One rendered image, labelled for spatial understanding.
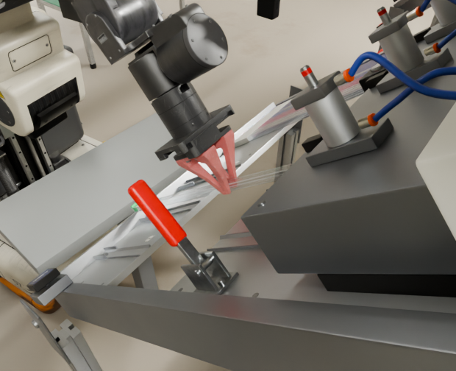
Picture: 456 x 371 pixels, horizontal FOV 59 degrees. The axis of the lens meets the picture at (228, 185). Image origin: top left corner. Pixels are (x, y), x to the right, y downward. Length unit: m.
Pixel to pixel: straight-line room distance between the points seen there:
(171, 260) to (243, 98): 1.19
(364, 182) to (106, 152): 1.01
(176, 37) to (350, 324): 0.34
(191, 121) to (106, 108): 1.97
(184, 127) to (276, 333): 0.32
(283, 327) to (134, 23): 0.38
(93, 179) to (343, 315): 0.93
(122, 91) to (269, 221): 2.37
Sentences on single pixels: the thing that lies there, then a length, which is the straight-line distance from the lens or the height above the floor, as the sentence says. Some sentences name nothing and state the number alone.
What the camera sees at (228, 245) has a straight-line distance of 0.41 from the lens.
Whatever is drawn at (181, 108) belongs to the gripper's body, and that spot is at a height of 1.04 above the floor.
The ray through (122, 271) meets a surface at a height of 0.85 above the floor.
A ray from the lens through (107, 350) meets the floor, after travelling 1.49.
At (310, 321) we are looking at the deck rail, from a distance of 0.22.
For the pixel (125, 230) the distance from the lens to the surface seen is 0.79.
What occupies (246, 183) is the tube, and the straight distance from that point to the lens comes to 0.51.
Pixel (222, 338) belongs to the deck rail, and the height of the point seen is 1.04.
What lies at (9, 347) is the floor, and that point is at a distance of 1.61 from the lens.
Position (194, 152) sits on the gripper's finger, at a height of 1.01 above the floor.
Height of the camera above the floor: 1.32
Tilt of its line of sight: 45 degrees down
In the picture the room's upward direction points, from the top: straight up
